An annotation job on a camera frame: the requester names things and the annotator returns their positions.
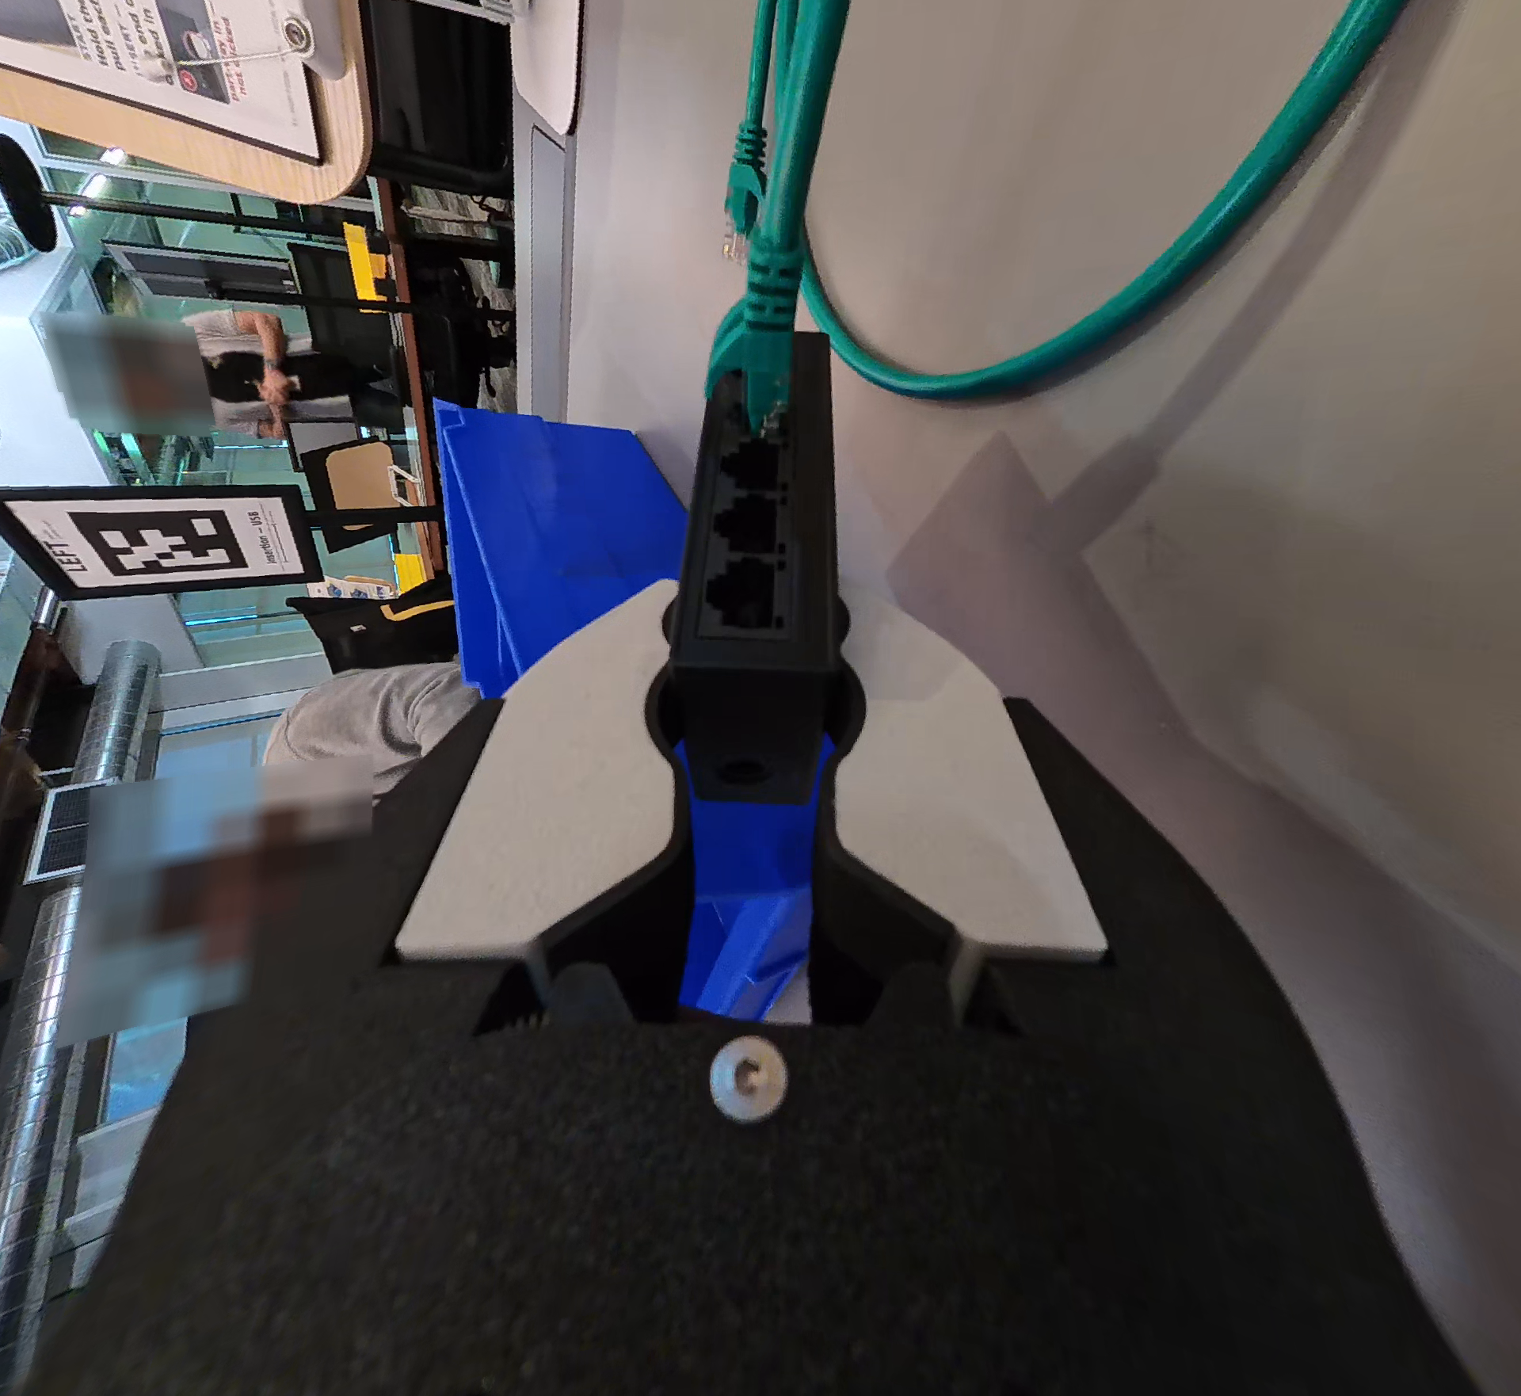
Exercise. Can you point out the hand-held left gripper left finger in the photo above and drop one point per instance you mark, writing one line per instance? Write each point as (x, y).
(559, 778)

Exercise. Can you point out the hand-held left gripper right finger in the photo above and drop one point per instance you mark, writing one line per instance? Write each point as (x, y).
(952, 790)

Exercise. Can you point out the black network switch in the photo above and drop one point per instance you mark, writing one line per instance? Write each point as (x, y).
(811, 468)

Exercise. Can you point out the black bag with yellow stripe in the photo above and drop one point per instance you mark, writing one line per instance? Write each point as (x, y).
(380, 636)

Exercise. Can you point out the blue plastic bin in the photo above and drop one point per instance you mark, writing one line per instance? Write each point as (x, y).
(559, 516)

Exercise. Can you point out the wooden chair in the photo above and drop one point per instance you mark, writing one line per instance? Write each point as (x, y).
(357, 476)

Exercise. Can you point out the printed marker tag sign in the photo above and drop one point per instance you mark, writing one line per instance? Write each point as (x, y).
(265, 540)

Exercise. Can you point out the grey panel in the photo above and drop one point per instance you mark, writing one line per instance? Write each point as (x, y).
(551, 280)

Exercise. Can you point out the wooden board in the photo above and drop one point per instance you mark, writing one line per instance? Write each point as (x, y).
(324, 179)

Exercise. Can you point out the white mat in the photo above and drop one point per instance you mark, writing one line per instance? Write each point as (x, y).
(548, 18)

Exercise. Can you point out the metal duct pipe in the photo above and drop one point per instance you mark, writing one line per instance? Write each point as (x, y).
(120, 707)

